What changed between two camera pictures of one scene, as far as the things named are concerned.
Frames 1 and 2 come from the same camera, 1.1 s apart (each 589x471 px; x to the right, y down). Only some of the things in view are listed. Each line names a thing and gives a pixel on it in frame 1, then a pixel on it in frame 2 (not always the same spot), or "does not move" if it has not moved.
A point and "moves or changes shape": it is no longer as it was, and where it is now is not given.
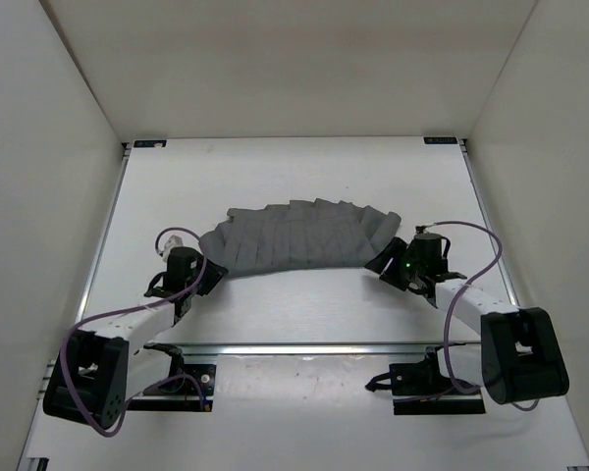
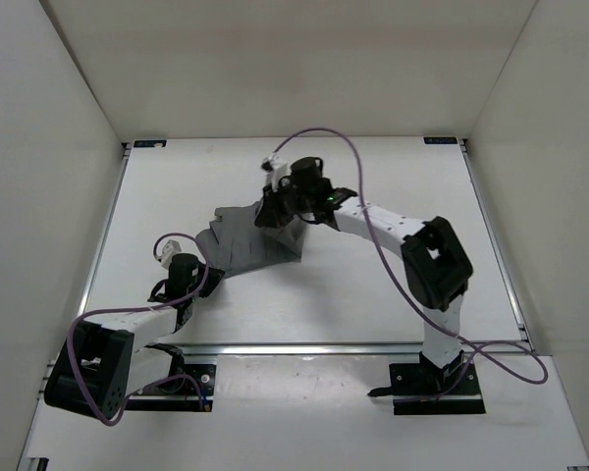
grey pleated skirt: (311, 234) moves or changes shape
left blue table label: (149, 143) does not move
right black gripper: (396, 250) → (271, 216)
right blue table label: (441, 140) does not move
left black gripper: (214, 273) does not move
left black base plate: (180, 394) does not move
